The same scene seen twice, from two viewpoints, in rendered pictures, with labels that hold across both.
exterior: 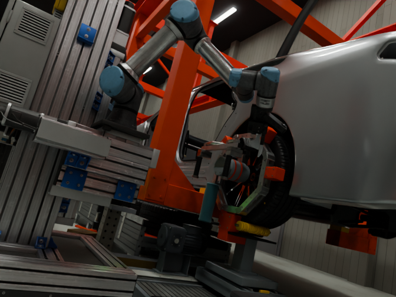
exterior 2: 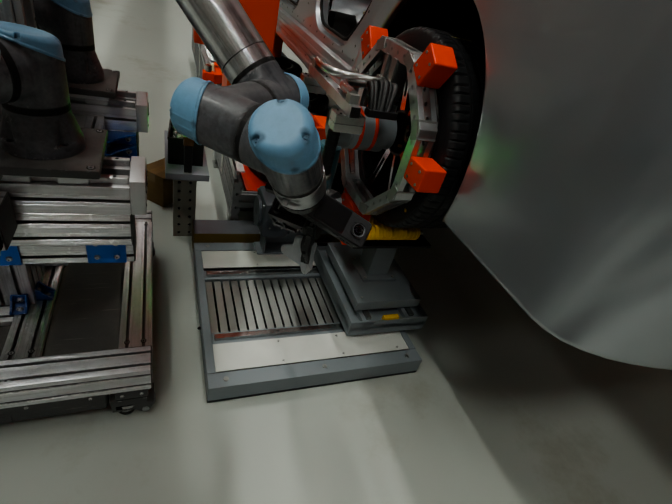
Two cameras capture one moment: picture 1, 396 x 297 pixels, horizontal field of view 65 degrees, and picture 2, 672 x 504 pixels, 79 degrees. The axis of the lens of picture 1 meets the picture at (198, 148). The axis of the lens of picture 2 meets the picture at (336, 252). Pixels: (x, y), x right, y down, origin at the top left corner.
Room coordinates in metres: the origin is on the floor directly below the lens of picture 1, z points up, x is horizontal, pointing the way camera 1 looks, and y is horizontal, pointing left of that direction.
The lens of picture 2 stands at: (0.69, -0.30, 1.28)
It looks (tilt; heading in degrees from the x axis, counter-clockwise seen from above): 35 degrees down; 1
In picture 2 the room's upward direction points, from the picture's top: 16 degrees clockwise
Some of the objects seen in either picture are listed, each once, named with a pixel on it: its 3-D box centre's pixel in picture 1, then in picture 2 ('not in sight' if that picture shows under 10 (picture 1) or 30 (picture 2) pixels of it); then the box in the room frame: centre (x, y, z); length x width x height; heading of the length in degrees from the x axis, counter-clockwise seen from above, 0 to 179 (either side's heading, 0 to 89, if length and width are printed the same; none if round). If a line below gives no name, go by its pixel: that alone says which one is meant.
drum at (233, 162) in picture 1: (231, 170); (360, 128); (2.05, -0.25, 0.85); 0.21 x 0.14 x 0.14; 119
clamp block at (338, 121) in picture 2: (234, 152); (346, 121); (1.83, -0.22, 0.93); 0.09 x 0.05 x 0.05; 119
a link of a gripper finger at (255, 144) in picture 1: (256, 145); (296, 254); (1.26, -0.23, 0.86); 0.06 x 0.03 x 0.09; 79
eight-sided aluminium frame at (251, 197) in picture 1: (240, 172); (379, 130); (2.08, -0.31, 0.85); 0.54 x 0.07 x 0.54; 29
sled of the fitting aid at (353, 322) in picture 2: (237, 286); (366, 285); (2.16, -0.46, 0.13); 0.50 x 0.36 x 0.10; 29
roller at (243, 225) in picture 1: (253, 228); (389, 232); (2.02, -0.46, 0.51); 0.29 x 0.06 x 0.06; 119
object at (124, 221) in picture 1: (102, 213); (215, 103); (3.47, 0.83, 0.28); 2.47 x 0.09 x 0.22; 29
